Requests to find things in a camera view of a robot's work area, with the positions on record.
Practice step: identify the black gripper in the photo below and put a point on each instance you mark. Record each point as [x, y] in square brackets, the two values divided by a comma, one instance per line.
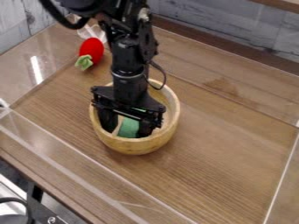
[128, 97]

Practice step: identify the green rectangular block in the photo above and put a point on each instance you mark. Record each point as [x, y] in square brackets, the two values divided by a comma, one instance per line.
[129, 127]

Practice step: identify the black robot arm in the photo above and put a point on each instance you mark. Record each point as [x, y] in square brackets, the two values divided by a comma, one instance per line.
[126, 21]

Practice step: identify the brown wooden bowl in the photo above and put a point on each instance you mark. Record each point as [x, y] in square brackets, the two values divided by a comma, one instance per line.
[142, 145]

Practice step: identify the red plush radish toy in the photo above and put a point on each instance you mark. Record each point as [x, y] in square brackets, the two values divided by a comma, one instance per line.
[91, 52]

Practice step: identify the clear acrylic tray wall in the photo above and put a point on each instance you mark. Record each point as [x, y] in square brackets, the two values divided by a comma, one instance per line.
[95, 192]

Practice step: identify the clear acrylic corner bracket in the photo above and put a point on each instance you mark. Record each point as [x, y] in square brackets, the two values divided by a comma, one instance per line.
[93, 31]

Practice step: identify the black table leg bracket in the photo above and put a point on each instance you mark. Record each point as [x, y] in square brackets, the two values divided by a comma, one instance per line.
[43, 215]

